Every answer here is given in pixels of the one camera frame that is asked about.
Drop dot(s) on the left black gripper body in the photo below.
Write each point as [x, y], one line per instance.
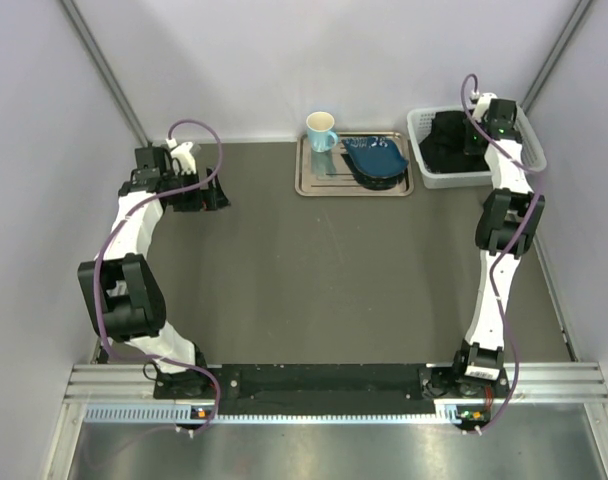
[205, 191]

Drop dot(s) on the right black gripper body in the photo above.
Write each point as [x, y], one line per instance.
[473, 143]

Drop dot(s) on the black button shirt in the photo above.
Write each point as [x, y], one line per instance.
[443, 148]

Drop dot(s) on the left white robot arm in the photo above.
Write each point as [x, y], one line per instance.
[124, 301]

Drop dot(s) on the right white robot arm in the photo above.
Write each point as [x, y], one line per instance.
[504, 234]

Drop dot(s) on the white plastic basket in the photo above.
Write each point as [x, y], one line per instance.
[419, 123]

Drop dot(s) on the dark blue plate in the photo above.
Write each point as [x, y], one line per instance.
[376, 157]

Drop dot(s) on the steel tray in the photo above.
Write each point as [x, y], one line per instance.
[332, 173]

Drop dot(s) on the light blue mug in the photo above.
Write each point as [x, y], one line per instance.
[320, 131]

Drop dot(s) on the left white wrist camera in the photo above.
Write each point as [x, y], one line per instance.
[183, 156]

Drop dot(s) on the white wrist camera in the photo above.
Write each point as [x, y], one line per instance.
[481, 103]
[183, 156]

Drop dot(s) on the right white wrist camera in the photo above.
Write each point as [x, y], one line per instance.
[481, 103]

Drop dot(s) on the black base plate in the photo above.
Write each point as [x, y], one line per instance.
[324, 389]

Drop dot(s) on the aluminium frame rail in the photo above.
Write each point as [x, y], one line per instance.
[123, 394]

